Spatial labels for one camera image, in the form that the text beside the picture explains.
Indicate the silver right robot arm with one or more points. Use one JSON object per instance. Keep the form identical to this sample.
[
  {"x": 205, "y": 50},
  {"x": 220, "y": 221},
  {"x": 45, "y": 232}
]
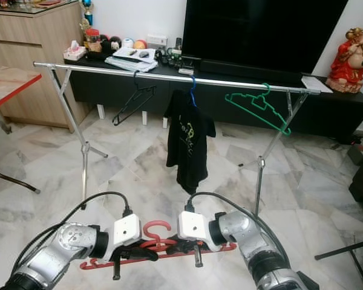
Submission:
[{"x": 242, "y": 232}]

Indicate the marble table with red edge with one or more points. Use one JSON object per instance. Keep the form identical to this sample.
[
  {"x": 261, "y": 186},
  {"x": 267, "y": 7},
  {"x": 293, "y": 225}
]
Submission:
[{"x": 6, "y": 81}]

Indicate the silver metal garment rack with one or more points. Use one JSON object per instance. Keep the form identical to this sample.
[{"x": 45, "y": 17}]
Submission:
[{"x": 145, "y": 74}]

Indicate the black gadget cluster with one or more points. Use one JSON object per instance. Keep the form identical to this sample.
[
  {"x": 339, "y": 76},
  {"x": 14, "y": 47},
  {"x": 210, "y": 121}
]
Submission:
[{"x": 170, "y": 57}]

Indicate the white paper sheet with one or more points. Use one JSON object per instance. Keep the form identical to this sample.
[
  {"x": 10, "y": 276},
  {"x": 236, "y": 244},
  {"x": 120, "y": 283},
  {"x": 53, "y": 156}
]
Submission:
[{"x": 315, "y": 84}]

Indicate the black plastic hanger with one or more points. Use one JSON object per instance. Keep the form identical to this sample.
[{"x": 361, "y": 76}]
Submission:
[{"x": 133, "y": 107}]

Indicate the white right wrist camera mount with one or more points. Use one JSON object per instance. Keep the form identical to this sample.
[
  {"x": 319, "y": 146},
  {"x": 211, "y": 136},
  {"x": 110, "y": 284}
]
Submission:
[{"x": 192, "y": 226}]

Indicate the white paper stack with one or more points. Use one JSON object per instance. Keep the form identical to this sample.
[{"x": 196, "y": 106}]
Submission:
[{"x": 130, "y": 59}]

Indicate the blue gold trophy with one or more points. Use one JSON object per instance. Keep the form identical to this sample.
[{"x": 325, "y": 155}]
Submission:
[{"x": 88, "y": 11}]

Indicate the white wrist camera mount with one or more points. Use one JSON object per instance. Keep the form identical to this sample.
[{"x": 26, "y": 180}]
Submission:
[
  {"x": 192, "y": 226},
  {"x": 127, "y": 228}
]

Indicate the orange ball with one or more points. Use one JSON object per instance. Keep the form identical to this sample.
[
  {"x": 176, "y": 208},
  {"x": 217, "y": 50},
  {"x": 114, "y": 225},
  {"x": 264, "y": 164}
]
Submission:
[{"x": 140, "y": 44}]

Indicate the red Buddha statue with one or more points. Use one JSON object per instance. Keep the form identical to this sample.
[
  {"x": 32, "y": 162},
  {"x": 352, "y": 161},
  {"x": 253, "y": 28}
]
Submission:
[{"x": 348, "y": 63}]

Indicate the pink tissue box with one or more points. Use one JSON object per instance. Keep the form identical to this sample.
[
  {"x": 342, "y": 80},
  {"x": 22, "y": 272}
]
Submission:
[{"x": 74, "y": 52}]

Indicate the black shirt with green logo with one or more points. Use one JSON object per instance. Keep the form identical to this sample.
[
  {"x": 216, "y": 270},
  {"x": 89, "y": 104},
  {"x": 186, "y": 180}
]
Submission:
[{"x": 190, "y": 154}]

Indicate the green plastic hanger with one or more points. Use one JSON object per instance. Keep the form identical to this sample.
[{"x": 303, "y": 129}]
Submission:
[{"x": 286, "y": 130}]

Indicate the black television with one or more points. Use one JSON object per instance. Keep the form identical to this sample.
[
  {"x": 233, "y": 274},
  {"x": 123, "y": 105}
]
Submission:
[{"x": 266, "y": 33}]

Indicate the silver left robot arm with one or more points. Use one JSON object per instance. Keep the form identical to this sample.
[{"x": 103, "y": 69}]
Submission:
[{"x": 60, "y": 254}]

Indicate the jar with red lid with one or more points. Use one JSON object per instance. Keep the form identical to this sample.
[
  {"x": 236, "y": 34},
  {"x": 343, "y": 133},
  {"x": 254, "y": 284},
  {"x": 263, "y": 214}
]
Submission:
[{"x": 91, "y": 40}]

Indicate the blue hanger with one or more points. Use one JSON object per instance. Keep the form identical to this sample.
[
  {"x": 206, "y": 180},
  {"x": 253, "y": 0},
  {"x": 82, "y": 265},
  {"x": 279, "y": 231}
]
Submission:
[{"x": 193, "y": 90}]

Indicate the black TV console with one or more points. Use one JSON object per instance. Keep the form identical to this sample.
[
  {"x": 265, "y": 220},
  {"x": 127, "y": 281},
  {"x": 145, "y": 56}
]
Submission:
[{"x": 336, "y": 115}]

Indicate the black round plush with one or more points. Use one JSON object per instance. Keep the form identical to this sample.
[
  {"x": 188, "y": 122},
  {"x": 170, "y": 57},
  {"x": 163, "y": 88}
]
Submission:
[{"x": 111, "y": 44}]

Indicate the wooden cabinet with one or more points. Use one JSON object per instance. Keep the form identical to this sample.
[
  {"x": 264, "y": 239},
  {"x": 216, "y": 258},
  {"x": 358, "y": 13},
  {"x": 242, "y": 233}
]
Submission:
[{"x": 24, "y": 54}]

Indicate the white wall socket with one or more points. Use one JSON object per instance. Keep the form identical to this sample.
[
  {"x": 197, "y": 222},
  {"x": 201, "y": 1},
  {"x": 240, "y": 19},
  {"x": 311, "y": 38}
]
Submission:
[{"x": 157, "y": 41}]

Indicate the red plastic hanger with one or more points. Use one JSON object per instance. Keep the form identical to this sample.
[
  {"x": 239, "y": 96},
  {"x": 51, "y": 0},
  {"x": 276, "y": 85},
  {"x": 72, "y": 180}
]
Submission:
[{"x": 97, "y": 263}]

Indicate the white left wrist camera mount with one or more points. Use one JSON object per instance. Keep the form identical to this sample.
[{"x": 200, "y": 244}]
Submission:
[{"x": 127, "y": 228}]

